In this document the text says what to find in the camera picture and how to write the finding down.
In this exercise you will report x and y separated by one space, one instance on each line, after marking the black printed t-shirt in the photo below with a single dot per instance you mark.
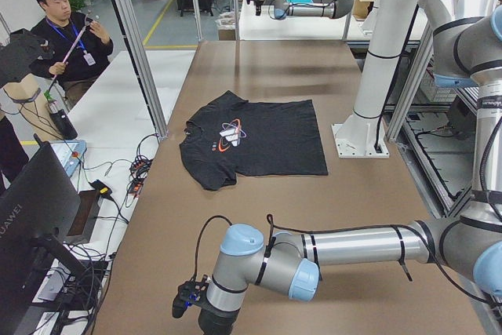
231 136

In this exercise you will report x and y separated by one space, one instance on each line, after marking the cardboard box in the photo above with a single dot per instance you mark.
362 8

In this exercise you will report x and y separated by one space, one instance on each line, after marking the black power adapter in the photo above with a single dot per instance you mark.
104 190

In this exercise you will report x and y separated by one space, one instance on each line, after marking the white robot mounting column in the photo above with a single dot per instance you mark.
386 56

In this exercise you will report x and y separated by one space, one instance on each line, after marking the seated person in black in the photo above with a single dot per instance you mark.
81 49

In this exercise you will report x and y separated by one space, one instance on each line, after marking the black Huawei monitor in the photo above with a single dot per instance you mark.
37 211

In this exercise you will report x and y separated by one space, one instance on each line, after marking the teach pendant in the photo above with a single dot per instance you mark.
70 153

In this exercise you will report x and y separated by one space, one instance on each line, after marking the aluminium frame post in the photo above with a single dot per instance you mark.
131 36

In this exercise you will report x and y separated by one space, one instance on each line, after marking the usb hub with cables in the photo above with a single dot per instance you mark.
138 172

